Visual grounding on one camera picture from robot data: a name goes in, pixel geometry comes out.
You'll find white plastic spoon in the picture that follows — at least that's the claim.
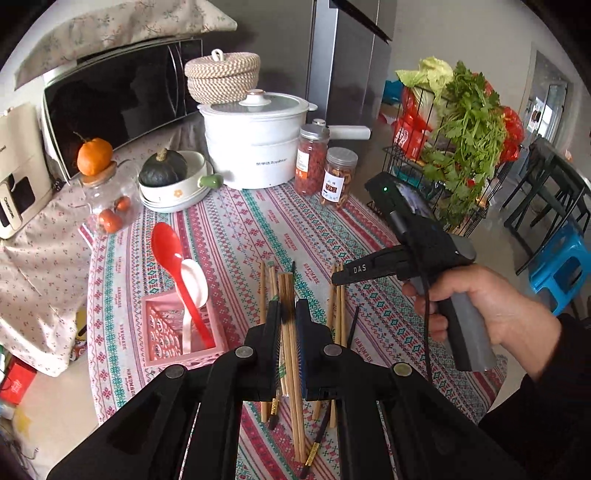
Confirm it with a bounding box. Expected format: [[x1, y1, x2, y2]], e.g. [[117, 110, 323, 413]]
[[179, 259, 208, 349]]

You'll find orange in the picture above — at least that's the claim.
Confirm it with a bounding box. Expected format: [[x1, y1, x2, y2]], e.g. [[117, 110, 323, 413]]
[[76, 131, 114, 177]]

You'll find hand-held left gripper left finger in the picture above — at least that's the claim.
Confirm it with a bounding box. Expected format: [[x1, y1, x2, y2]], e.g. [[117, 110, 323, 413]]
[[46, 300, 283, 480]]

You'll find blue plastic stool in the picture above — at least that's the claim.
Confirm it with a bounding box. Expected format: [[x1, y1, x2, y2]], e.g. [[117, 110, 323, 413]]
[[529, 224, 591, 304]]

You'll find floral white ceramic bowl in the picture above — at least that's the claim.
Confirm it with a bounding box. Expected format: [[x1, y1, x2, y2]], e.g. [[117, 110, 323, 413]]
[[137, 150, 225, 214]]

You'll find black chopstick with gold band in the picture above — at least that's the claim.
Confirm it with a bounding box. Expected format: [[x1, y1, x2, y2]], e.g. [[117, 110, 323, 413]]
[[300, 305, 361, 478], [269, 261, 297, 430]]

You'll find dark green pumpkin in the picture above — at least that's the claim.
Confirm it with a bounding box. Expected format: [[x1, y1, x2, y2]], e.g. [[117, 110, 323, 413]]
[[139, 148, 189, 188]]

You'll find black wire rack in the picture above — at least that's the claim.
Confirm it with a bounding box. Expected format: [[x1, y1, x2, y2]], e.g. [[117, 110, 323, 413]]
[[367, 78, 519, 237]]

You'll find floral cloth on microwave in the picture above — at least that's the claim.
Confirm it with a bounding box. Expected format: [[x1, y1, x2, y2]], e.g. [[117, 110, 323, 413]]
[[14, 0, 238, 90]]

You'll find floral cabinet cloth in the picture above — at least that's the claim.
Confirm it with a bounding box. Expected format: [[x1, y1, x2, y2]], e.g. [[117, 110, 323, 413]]
[[0, 122, 204, 377]]

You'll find patterned tablecloth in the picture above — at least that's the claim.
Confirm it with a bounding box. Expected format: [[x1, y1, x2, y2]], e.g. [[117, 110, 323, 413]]
[[78, 171, 509, 480]]

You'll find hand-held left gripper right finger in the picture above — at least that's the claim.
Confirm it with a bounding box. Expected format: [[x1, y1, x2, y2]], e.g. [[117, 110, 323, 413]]
[[295, 299, 532, 480]]

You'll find person's right forearm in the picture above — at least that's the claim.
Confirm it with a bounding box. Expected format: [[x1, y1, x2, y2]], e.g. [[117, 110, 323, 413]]
[[478, 314, 591, 480]]

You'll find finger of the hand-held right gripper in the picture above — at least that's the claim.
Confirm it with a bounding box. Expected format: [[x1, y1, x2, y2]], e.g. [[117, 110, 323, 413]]
[[331, 248, 409, 285]]

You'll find napa cabbage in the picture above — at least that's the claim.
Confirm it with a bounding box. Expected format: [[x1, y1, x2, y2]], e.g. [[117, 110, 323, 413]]
[[396, 56, 456, 100]]

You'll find red printed packet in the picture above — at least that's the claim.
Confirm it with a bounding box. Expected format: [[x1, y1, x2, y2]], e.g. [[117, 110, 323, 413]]
[[392, 85, 445, 160]]

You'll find grey refrigerator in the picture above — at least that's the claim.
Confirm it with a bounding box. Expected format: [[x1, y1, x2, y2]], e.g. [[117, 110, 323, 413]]
[[305, 0, 399, 136]]

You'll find pink plastic utensil basket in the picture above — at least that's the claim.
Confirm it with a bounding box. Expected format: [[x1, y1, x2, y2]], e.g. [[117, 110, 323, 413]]
[[141, 288, 229, 368]]

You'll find red plastic spoon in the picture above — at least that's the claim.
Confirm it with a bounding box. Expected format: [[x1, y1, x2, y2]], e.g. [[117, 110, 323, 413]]
[[151, 222, 217, 349]]

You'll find red plastic bag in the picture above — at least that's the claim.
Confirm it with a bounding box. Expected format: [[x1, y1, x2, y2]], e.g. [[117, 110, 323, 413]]
[[498, 106, 526, 163]]

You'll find person's right hand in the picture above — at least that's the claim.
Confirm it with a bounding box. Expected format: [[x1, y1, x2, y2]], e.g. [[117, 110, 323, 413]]
[[402, 275, 563, 380]]

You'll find black microwave oven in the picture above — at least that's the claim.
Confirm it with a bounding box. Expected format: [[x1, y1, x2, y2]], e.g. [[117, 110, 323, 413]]
[[41, 37, 204, 182]]

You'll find glass jar with wooden lid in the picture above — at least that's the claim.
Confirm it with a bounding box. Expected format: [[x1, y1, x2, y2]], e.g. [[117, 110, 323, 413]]
[[78, 161, 145, 239]]

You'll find black chair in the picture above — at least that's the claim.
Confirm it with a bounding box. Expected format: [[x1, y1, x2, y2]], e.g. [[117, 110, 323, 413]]
[[501, 137, 591, 276]]

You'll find printed wooden chopstick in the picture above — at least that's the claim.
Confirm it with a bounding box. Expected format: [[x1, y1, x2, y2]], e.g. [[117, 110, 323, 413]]
[[270, 263, 284, 400]]

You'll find cream air fryer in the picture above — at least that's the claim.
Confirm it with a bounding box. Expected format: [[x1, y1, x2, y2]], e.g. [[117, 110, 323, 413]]
[[0, 102, 55, 240]]

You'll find white electric pot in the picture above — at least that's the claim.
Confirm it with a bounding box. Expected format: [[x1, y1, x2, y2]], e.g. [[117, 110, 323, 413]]
[[198, 104, 373, 190]]

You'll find goji berry jar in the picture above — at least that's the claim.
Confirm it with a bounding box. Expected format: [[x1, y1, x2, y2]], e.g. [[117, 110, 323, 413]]
[[295, 124, 331, 196]]

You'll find nut jar with label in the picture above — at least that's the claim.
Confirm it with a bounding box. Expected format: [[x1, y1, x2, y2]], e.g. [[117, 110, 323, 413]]
[[322, 147, 359, 211]]

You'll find red box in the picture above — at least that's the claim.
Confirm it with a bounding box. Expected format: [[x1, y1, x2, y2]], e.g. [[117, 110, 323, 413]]
[[0, 357, 38, 408]]

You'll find woven basket with lid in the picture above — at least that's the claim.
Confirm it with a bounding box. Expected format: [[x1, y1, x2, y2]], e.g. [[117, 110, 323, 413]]
[[185, 48, 262, 106]]

